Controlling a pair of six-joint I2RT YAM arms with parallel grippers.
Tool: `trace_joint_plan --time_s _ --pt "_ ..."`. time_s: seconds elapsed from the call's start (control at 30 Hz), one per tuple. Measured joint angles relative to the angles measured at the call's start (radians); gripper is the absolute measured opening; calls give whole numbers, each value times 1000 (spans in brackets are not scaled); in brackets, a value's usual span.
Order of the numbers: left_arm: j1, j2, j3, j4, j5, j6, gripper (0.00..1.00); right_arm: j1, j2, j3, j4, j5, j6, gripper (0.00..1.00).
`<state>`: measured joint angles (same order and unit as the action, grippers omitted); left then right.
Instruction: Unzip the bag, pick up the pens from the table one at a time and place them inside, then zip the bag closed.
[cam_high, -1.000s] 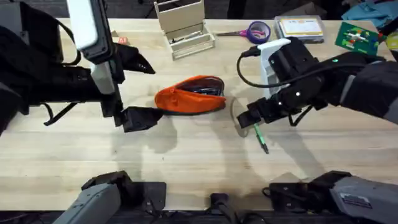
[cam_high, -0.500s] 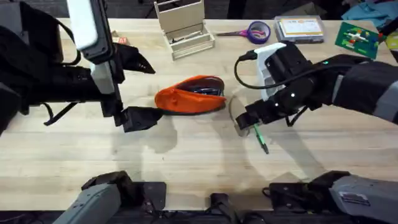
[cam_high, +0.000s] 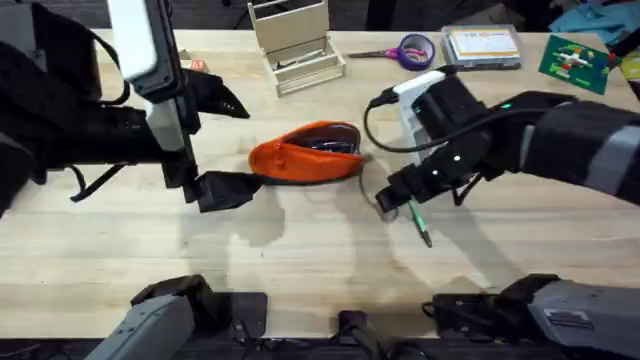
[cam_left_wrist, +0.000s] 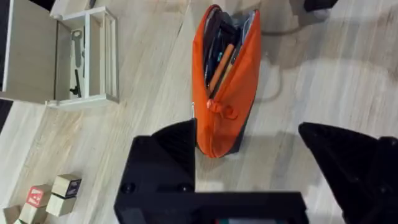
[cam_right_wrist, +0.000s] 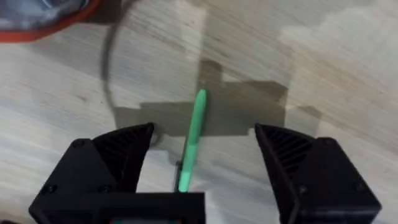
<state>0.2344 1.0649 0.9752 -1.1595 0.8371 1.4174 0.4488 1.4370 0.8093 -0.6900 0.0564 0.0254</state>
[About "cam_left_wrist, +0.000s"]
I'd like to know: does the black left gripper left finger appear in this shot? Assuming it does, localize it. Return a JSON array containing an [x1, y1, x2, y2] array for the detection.
[[114, 118, 197, 224]]

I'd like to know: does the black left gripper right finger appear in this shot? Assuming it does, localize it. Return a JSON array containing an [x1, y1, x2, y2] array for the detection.
[[298, 122, 398, 224]]

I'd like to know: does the orange zip bag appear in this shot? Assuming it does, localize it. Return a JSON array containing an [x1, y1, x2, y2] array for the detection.
[[192, 4, 262, 159]]

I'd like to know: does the heap of small cardboard boxes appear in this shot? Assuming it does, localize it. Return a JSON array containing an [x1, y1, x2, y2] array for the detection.
[[2, 174, 83, 224]]

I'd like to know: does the open cardboard box with tools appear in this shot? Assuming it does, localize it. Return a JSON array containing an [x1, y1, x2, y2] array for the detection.
[[0, 0, 120, 111]]

